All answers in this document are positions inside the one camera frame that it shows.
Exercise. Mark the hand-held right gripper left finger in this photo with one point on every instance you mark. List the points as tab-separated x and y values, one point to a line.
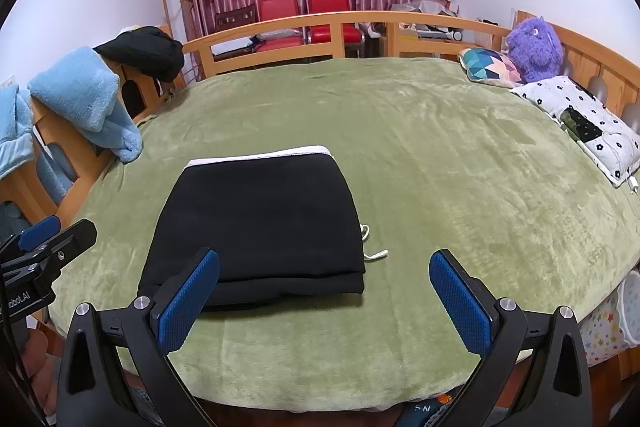
187	302

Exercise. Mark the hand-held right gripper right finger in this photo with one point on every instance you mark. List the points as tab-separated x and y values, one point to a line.
460	307

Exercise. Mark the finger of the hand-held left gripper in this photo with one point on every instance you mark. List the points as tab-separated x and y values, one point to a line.
75	237
42	227

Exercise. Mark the black pants with white stripes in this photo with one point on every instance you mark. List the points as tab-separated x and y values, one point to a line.
260	217

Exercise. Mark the dark slipper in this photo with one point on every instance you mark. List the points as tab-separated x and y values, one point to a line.
420	412

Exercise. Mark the light blue fleece blanket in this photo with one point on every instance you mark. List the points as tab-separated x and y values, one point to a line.
75	92

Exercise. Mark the white star print basket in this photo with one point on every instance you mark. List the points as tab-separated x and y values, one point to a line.
607	322

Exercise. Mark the green fleece blanket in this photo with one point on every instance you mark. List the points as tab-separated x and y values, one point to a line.
425	157

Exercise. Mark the black garment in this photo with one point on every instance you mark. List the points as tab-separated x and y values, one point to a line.
145	49

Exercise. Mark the white charger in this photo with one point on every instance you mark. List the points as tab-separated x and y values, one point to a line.
634	184

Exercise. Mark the white floral pillow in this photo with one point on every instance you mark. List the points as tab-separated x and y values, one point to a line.
610	142

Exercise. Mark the colourful geometric cushion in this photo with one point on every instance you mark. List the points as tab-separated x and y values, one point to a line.
490	67

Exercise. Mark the wooden coat rack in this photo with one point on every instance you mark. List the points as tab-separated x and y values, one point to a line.
166	7

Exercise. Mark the purple plush toy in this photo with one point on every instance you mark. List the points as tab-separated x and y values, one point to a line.
535	47

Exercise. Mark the dark wooden chair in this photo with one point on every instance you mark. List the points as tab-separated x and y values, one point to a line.
235	17

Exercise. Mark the cluttered wooden desk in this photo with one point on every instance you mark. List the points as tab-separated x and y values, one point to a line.
405	34

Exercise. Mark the red chair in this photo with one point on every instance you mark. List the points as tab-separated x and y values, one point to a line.
330	7
280	14

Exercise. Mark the wooden bed frame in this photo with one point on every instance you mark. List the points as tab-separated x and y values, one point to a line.
310	19

